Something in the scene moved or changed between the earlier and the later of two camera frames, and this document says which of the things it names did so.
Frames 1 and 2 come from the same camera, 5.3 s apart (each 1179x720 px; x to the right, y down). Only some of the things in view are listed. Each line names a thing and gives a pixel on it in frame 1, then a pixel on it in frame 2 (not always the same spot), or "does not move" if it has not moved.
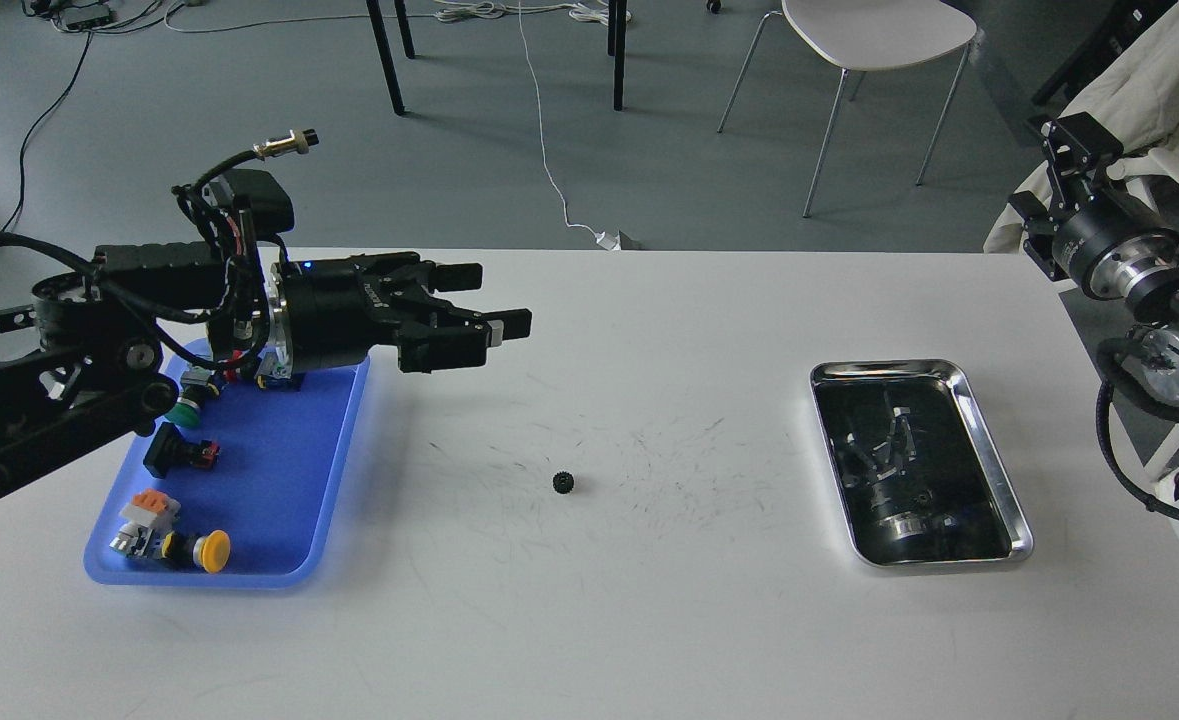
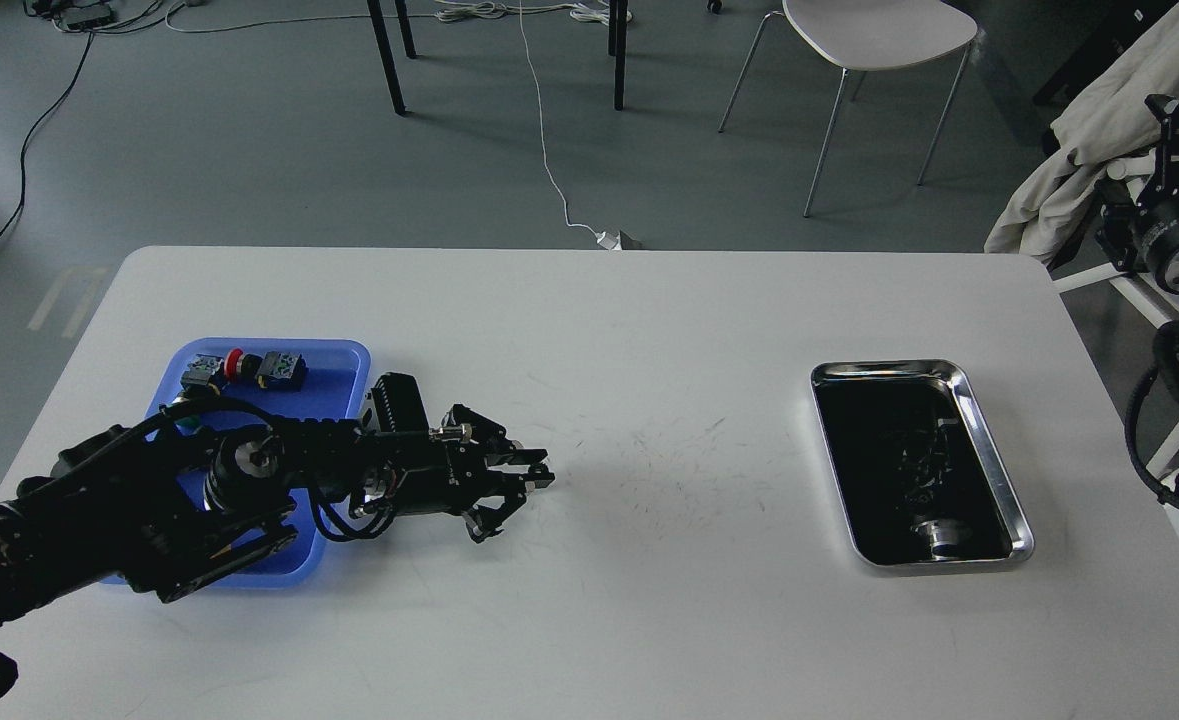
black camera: [259, 194] to [399, 404]
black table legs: [616, 47] does not move
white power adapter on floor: [611, 243] does not move
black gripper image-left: [325, 313] to [468, 467]
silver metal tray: [912, 468] does not move
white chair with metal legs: [857, 35] does not move
